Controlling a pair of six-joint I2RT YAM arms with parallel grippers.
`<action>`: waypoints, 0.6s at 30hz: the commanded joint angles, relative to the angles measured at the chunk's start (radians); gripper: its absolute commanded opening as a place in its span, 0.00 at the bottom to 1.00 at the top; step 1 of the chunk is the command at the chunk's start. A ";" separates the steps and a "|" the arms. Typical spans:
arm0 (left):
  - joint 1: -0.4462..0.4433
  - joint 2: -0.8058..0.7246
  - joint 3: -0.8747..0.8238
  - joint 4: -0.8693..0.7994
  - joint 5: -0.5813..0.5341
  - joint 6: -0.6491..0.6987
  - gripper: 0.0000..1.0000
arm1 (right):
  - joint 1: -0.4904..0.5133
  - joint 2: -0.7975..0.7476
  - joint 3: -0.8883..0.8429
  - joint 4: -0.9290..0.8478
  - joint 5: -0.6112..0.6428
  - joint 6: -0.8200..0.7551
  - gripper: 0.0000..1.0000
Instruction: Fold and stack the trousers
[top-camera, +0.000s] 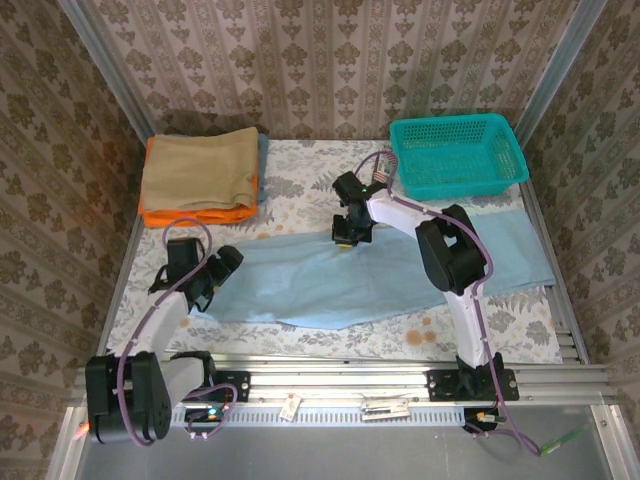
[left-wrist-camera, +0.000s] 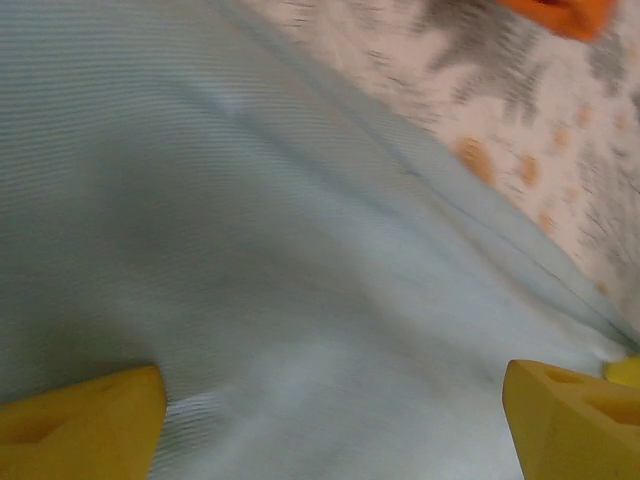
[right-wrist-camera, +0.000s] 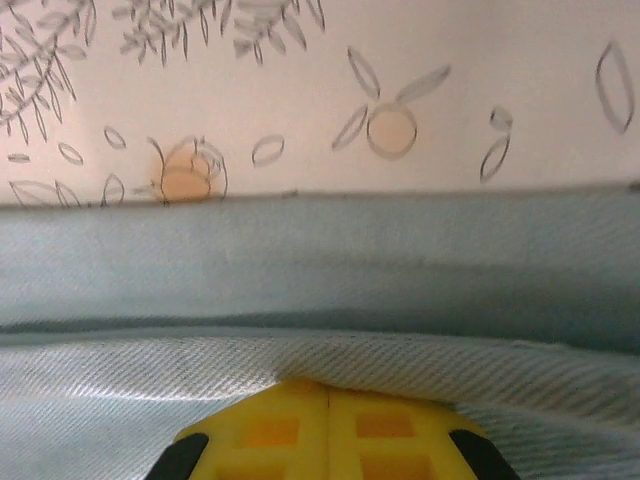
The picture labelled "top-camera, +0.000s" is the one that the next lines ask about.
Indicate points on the light blue trousers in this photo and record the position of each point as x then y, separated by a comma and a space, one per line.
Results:
325, 285

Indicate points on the orange trousers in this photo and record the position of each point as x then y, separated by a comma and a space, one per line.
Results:
190, 219

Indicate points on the beige trousers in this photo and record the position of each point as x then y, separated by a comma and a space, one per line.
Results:
200, 165

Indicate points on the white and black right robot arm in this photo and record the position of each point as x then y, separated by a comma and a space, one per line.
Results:
450, 250

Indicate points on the grey-blue folded trousers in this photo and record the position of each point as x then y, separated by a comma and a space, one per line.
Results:
263, 165

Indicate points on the small flag-print pouch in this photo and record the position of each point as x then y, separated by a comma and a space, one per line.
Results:
385, 167

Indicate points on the floral tablecloth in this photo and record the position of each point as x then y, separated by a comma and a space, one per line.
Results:
300, 170

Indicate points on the teal plastic basket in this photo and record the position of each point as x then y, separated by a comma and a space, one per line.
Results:
460, 155

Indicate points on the black connector with green light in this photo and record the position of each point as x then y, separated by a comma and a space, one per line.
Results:
205, 414

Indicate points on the white paper tag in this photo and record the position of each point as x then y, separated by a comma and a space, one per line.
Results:
290, 406

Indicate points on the orange pen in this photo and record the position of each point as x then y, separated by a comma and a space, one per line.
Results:
81, 431

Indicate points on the black connector with yellow plug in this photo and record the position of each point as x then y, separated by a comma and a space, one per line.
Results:
482, 417

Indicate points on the green pen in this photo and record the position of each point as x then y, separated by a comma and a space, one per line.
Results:
562, 441

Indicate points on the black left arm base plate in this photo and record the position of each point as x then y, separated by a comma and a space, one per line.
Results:
235, 387

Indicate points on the aluminium mounting rail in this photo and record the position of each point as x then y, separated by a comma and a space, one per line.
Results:
340, 382

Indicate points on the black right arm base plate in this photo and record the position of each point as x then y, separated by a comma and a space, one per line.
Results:
445, 387

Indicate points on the aluminium frame post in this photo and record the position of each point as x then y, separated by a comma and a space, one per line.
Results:
555, 75
115, 75

